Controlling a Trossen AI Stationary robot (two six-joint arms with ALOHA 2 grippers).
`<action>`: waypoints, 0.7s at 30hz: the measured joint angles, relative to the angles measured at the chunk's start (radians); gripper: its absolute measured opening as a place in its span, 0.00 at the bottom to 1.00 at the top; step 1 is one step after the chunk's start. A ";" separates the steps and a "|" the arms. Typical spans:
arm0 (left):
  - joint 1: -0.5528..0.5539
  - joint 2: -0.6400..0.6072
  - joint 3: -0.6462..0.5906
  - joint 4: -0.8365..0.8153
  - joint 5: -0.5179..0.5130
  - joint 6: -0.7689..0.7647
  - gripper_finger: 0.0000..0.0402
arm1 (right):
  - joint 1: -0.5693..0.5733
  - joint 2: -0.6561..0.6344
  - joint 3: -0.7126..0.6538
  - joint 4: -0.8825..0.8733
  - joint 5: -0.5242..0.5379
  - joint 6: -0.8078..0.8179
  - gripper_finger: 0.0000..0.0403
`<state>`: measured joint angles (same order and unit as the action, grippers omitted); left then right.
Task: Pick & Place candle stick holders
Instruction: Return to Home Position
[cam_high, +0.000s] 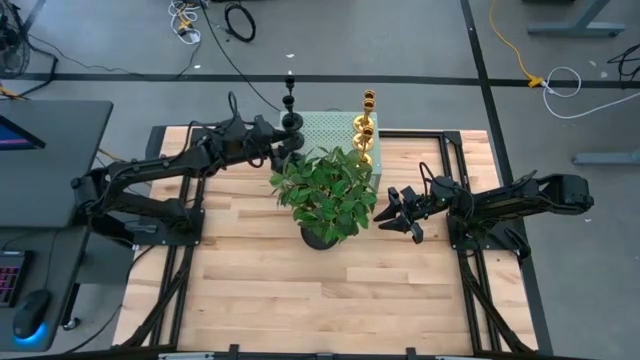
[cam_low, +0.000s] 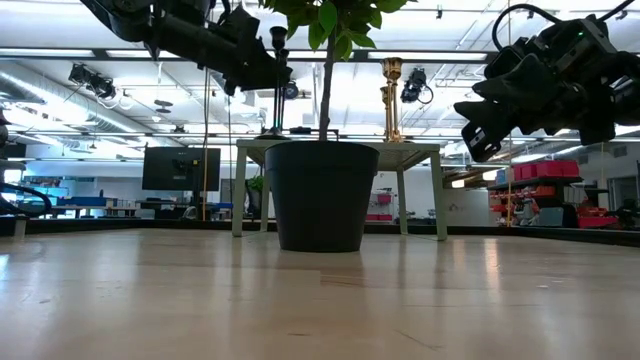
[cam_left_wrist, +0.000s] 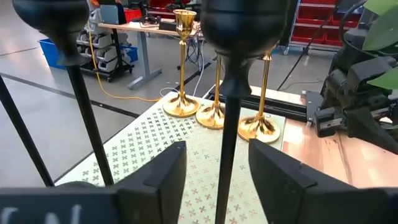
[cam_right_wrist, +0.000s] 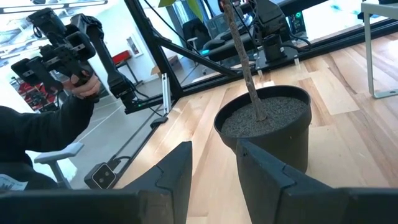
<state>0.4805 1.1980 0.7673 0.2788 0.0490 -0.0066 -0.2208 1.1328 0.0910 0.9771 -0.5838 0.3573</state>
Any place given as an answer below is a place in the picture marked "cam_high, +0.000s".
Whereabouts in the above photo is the dark desk surface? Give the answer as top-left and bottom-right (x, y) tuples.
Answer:
(0, 227), (90, 354)

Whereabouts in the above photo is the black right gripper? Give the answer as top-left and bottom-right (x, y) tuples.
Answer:
(372, 175), (465, 246)

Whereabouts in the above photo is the black computer mouse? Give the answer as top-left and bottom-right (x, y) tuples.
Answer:
(12, 289), (51, 344)

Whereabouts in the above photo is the green perforated metal box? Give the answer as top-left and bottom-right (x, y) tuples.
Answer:
(277, 110), (384, 191)

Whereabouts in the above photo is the grey desk top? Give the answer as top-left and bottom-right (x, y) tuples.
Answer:
(0, 99), (114, 230)

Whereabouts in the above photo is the yellow extension cable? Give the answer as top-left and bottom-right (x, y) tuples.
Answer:
(488, 0), (545, 89)

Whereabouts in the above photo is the black tangled cable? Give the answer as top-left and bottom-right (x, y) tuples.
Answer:
(607, 42), (640, 81)

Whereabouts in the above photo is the white cable bundle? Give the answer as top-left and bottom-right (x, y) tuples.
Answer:
(167, 0), (204, 46)

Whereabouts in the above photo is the tall thin black candlestick holder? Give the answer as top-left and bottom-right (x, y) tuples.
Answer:
(282, 74), (305, 132)

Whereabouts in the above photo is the silver bracket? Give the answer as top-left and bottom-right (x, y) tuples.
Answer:
(157, 352), (216, 360)

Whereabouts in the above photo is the black cable bundle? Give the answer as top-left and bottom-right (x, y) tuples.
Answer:
(457, 249), (534, 354)
(119, 244), (196, 349)

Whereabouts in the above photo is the white looped cable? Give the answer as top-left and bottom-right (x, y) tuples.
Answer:
(542, 66), (640, 120)

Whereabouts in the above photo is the tall slim gold candlestick holder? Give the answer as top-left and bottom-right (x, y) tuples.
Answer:
(357, 125), (376, 166)

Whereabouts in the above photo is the grey desk foot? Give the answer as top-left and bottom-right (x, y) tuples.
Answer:
(572, 152), (640, 166)
(527, 0), (626, 37)

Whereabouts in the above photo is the thin black fan cable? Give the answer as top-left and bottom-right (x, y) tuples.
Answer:
(14, 32), (146, 99)

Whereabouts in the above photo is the backlit keyboard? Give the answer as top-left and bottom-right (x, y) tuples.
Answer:
(0, 249), (30, 309)

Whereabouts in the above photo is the potted green leafy plant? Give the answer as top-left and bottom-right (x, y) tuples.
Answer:
(269, 145), (380, 251)

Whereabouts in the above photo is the black coiled cable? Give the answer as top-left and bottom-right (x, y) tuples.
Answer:
(223, 2), (258, 44)

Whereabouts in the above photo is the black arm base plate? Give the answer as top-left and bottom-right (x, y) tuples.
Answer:
(446, 209), (531, 261)
(133, 207), (206, 247)

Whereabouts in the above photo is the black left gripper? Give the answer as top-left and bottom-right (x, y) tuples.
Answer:
(246, 114), (297, 174)

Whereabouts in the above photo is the long black floor cable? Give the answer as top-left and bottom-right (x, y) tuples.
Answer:
(198, 0), (282, 113)

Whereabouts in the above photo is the computer monitor screen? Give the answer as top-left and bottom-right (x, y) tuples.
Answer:
(0, 114), (47, 152)

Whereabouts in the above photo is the desk leg with caster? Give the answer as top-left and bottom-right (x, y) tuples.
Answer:
(60, 282), (82, 332)

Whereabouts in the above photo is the black floor fan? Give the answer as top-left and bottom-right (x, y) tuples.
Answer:
(0, 0), (32, 80)

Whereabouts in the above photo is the black aluminium table frame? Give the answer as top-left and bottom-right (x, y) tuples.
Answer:
(143, 124), (555, 360)

